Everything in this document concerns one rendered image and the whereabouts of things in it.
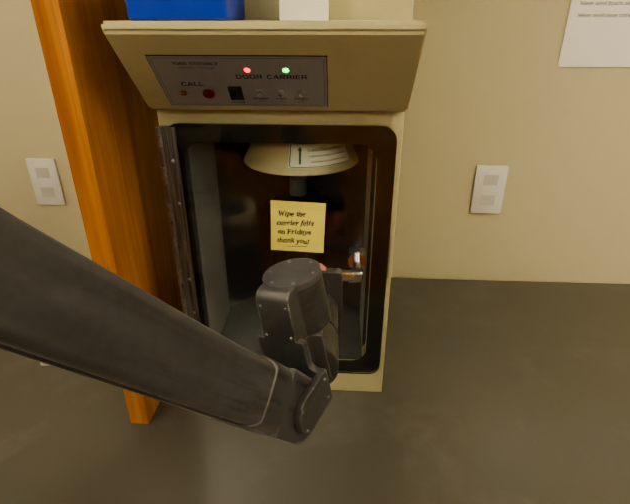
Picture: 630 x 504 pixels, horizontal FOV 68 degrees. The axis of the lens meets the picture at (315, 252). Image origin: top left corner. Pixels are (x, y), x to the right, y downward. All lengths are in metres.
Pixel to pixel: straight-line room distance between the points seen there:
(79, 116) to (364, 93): 0.32
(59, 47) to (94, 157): 0.12
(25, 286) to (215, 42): 0.35
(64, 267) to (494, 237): 1.06
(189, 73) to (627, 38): 0.88
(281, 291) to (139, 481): 0.42
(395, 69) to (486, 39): 0.56
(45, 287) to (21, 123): 1.06
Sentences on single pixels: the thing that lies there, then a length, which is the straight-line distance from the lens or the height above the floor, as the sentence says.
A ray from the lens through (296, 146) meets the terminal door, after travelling 0.63.
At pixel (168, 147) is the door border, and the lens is 0.66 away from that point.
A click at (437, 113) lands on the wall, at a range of 1.09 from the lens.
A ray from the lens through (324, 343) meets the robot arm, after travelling 0.47.
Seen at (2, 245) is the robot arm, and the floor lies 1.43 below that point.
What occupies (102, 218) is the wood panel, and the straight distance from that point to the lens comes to 0.64.
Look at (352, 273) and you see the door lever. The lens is 0.63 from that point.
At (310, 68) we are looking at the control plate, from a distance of 0.54.
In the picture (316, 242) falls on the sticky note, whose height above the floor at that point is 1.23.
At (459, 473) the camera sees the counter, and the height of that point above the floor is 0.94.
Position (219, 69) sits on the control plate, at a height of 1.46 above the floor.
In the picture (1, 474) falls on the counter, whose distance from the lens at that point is 0.85.
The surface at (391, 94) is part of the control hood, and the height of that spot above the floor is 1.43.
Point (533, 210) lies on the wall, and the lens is 1.21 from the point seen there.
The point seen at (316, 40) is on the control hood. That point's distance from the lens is 0.51.
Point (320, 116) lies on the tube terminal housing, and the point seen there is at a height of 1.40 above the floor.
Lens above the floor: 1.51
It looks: 27 degrees down
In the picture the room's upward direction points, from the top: straight up
